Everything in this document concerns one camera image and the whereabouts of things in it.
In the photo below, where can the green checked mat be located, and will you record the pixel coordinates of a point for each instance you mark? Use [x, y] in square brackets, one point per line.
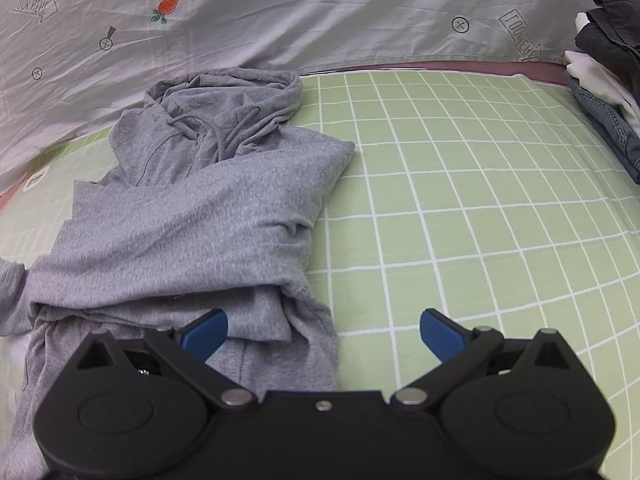
[475, 200]

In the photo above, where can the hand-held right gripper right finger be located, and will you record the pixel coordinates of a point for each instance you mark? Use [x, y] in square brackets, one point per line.
[440, 335]

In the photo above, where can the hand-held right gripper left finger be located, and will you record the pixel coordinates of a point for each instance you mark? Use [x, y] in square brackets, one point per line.
[207, 332]

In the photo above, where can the grey zip hoodie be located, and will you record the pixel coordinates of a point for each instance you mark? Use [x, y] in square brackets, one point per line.
[190, 230]

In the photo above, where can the grey carrot print sheet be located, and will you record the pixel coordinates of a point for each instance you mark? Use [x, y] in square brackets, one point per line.
[300, 10]

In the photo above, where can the folded white garment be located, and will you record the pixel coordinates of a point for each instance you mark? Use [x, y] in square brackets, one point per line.
[607, 80]

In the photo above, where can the folded blue jeans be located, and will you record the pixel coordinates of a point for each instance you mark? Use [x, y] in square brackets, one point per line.
[612, 130]

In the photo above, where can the folded dark grey garment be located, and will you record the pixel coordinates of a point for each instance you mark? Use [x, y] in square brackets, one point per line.
[612, 30]

